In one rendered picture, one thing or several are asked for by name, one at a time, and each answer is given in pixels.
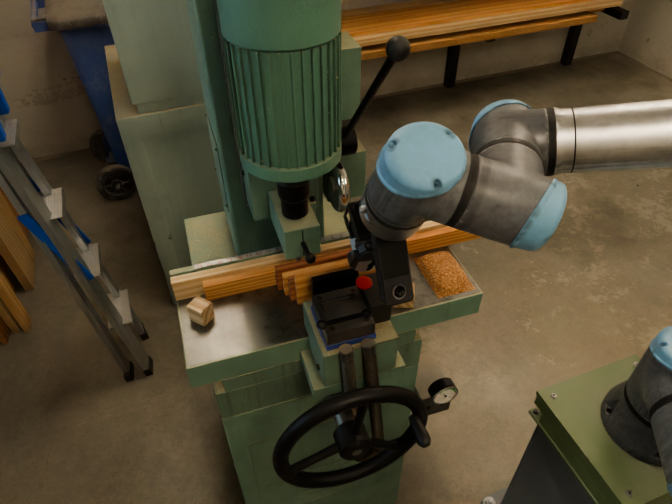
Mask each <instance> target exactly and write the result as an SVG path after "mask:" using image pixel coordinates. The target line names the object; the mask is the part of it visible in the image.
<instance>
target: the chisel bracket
mask: <svg viewBox="0 0 672 504"><path fill-rule="evenodd" d="M268 199H269V208H270V216H271V220H272V222H273V225H274V228H275V230H276V233H277V236H278V238H279V241H280V244H281V246H282V249H283V252H284V255H285V257H286V259H293V258H297V257H302V256H306V254H305V252H304V250H303V248H302V246H301V242H302V241H305V242H306V244H307V246H308V248H309V250H310V252H311V253H313V254H316V253H320V252H321V237H320V229H321V227H320V224H319V222H318V220H317V218H316V216H315V214H314V212H313V210H312V208H311V205H310V203H309V201H308V207H309V212H308V214H307V215H306V216H305V217H303V218H300V219H289V218H286V217H285V216H283V214H282V209H281V199H280V198H279V196H278V192H277V190H273V191H269V192H268Z"/></svg>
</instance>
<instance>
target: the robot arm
mask: <svg viewBox="0 0 672 504"><path fill-rule="evenodd" d="M469 149H470V152H468V151H465V149H464V146H463V144H462V142H461V141H460V139H459V138H458V137H457V136H456V135H455V134H454V133H453V132H452V131H451V130H449V129H448V128H446V127H444V126H442V125H440V124H437V123H433V122H424V121H422V122H414V123H410V124H407V125H405V126H403V127H401V128H399V129H398V130H397V131H395V132H394V133H393V134H392V135H391V137H390V138H389V139H388V141H387V143H386V144H385V145H384V146H383V147H382V149H381V151H380V153H379V155H378V157H377V162H376V166H375V168H374V170H373V172H372V175H371V177H370V179H369V182H368V183H367V184H366V186H365V190H364V192H363V195H362V197H361V200H359V201H356V202H351V203H348V205H347V208H346V210H345V213H344V215H343V218H344V221H345V224H346V227H347V229H348V233H349V236H350V243H351V247H352V251H351V252H349V253H348V254H347V259H348V262H349V266H350V267H351V268H352V269H353V270H354V269H355V270H357V271H362V272H366V271H367V270H368V271H371V270H373V269H376V276H377V282H378V289H379V296H380V300H381V301H382V302H383V303H385V304H386V305H388V306H395V305H399V304H403V303H407V302H410V301H412V300H413V298H414V294H413V286H412V279H411V271H410V264H409V256H408V249H407V241H406V239H407V238H409V237H411V236H413V235H414V234H415V233H416V232H417V231H418V230H419V228H420V227H421V226H422V225H423V223H424V222H425V221H426V219H427V220H430V221H433V222H436V223H440V224H443V225H446V226H450V227H452V228H455V229H458V230H462V231H465V232H468V233H471V234H474V235H477V236H480V237H483V238H487V239H490V240H493V241H496V242H499V243H502V244H505V245H508V246H509V248H519V249H522V250H526V251H535V250H537V249H539V248H541V247H542V246H543V245H544V244H545V243H546V242H547V241H548V240H549V239H550V237H551V236H552V235H553V233H554V232H555V230H556V228H557V226H558V224H559V222H560V220H561V218H562V215H563V213H564V210H565V206H566V202H567V188H566V186H565V184H564V183H562V182H560V181H558V179H557V178H553V179H551V178H548V177H545V176H555V175H558V174H562V173H580V172H598V171H616V170H635V169H653V168H671V167H672V99H668V100H656V101H644V102H632V103H621V104H609V105H597V106H585V107H574V108H562V109H559V108H556V107H552V108H540V109H532V108H531V107H530V106H528V105H527V104H525V103H523V102H521V101H518V100H514V99H504V100H499V101H496V102H493V103H491V104H489V105H488V106H486V107H485V108H484V109H482V110H481V111H480V113H479V114H478V115H477V116H476V118H475V120H474V122H473V124H472V128H471V132H470V136H469ZM359 203H360V204H359ZM353 206H354V207H353ZM348 212H349V215H350V221H348V218H347V213H348ZM601 419H602V422H603V425H604V427H605V429H606V431H607V433H608V434H609V436H610V437H611V439H612V440H613V441H614V442H615V443H616V444H617V445H618V446H619V447H620V448H621V449H622V450H623V451H625V452H626V453H627V454H629V455H630V456H632V457H634V458H636V459H637V460H640V461H642V462H644V463H647V464H650V465H654V466H659V467H663V471H664V474H665V478H666V482H667V489H668V491H669V492H670V494H671V497H672V326H668V327H666V328H664V329H662V330H661V331H660V332H659V333H658V335H657V336H656V337H655V338H653V339H652V341H651V342H650V345H649V347H648V348H647V350H646V352H645V353H644V355H643V356H642V358H641V360H640V361H639V363H638V365H637V366H636V368H635V369H634V371H633V373H632V374H631V376H630V377H629V379H628V380H627V381H625V382H622V383H620V384H618V385H616V386H615V387H613V388H612V389H611V390H610V391H609V392H608V393H607V395H606V396H605V398H604V400H603V402H602V405H601Z"/></svg>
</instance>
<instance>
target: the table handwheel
mask: <svg viewBox="0 0 672 504"><path fill-rule="evenodd" d="M326 398H327V400H325V401H323V402H321V403H319V404H317V405H315V406H314V407H312V408H311V409H309V410H307V411H306V412H305V413H303V414H302V415H300V416H299V417H298V418H297V419H296V420H294V421H293V422H292V423H291V424H290V425H289V426H288V427H287V428H286V429H285V430H284V432H283V433H282V434H281V436H280V437H279V439H278V441H277V443H276V445H275V447H274V450H273V456H272V463H273V467H274V470H275V472H276V473H277V475H278V476H279V477H280V478H281V479H282V480H283V481H285V482H287V483H289V484H291V485H293V486H297V487H302V488H328V487H334V486H339V485H343V484H347V483H351V482H354V481H357V480H360V479H362V478H365V477H367V476H370V475H372V474H374V473H376V472H378V471H380V470H382V469H384V468H385V467H387V466H389V465H390V464H392V463H393V462H395V461H396V460H398V459H399V458H400V457H402V456H403V455H404V454H405V453H406V452H408V451H409V450H410V449H411V448H412V447H413V446H414V444H415V443H416V442H417V441H416V440H415V437H414V434H413V431H412V429H411V425H409V427H408V428H407V430H406V431H405V433H404V434H403V435H402V436H401V437H400V438H399V439H398V440H397V441H396V442H393V441H385V440H379V439H374V438H369V435H368V433H367V430H366V428H365V425H364V423H363V421H364V418H365V415H366V412H367V409H368V407H369V405H370V404H376V403H396V404H400V405H404V406H406V407H408V408H409V409H410V410H411V412H412V414H417V416H418V417H419V419H420V420H421V422H422V423H423V425H424V426H425V427H426V424H427V420H428V411H427V407H426V405H425V403H424V401H423V400H422V398H421V397H420V396H419V395H417V394H416V393H414V392H413V391H411V390H408V389H406V388H402V387H397V386H370V387H364V388H359V389H355V390H351V391H348V392H345V393H344V391H343V392H340V393H336V394H333V395H329V396H326ZM357 407H358V409H357V412H356V416H355V418H354V415H353V413H352V410H351V409H353V408H357ZM331 417H334V420H335V423H336V426H337V428H336V430H335V431H334V433H333V438H334V440H335V443H334V444H332V445H330V446H328V447H326V448H324V449H322V450H320V451H319V452H317V453H315V454H313V455H311V456H309V457H307V458H304V459H302V460H300V461H298V462H296V463H294V464H292V465H290V463H289V454H290V452H291V450H292V448H293V447H294V445H295V444H296V443H297V442H298V441H299V439H300V438H301V437H303V436H304V435H305V434H306V433H307V432H308V431H310V430H311V429H313V428H314V427H315V426H317V425H318V424H320V423H322V422H323V421H325V420H327V419H329V418H331ZM370 448H379V449H385V450H384V451H382V452H381V453H379V454H377V455H375V456H374V457H372V458H370V459H368V460H365V461H363V462H361V463H358V464H356V465H353V466H350V467H347V468H343V469H339V470H334V471H328V472H305V471H302V470H304V469H306V468H308V467H310V466H311V465H313V464H315V463H317V462H320V461H322V460H324V459H326V458H328V457H330V456H333V455H335V454H337V453H339V455H340V457H341V458H343V459H345V460H356V459H359V458H361V457H363V456H365V455H366V454H367V453H368V452H369V450H370Z"/></svg>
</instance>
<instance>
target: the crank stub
mask: <svg viewBox="0 0 672 504"><path fill-rule="evenodd" d="M408 419H409V422H410V425H411V429H412V431H413V434H414V437H415V440H416V441H417V443H418V445H419V446H420V447H422V448H426V447H428V446H429V445H430V443H431V438H430V435H429V433H428V431H427V430H426V428H425V426H424V425H423V423H422V422H421V420H420V419H419V417H418V416H417V414H412V415H410V416H409V417H408Z"/></svg>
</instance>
